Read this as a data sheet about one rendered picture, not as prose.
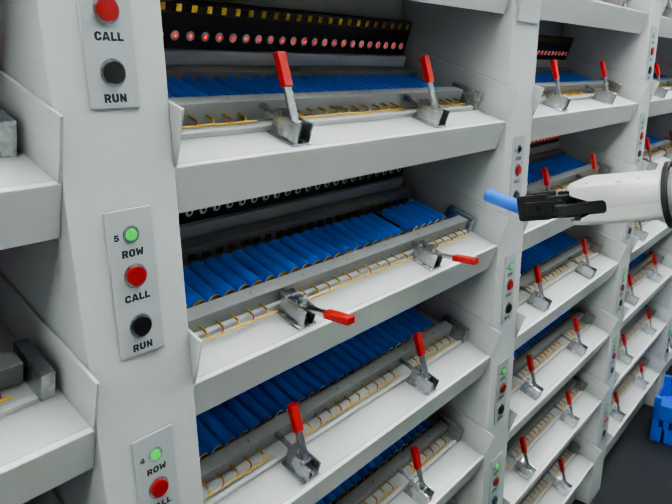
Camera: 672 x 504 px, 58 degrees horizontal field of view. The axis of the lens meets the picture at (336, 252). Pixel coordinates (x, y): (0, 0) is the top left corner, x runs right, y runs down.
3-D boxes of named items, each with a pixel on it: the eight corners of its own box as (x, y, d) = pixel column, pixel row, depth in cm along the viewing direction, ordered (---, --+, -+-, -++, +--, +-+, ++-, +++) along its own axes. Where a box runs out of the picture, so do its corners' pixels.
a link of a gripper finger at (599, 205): (632, 195, 68) (603, 193, 73) (569, 207, 67) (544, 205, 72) (634, 205, 68) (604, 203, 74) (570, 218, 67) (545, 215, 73)
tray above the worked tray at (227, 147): (496, 148, 96) (529, 61, 89) (168, 216, 52) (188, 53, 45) (397, 103, 106) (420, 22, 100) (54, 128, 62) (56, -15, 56)
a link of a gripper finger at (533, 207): (571, 191, 73) (518, 196, 78) (561, 195, 71) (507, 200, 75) (574, 217, 74) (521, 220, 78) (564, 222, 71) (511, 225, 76)
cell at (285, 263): (264, 252, 79) (298, 277, 75) (253, 255, 77) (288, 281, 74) (266, 240, 78) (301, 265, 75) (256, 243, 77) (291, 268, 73)
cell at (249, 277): (227, 263, 74) (262, 290, 71) (215, 267, 73) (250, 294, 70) (229, 251, 73) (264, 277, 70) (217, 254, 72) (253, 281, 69)
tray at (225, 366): (488, 268, 101) (509, 218, 97) (187, 420, 57) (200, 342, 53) (396, 215, 112) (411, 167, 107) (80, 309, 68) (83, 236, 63)
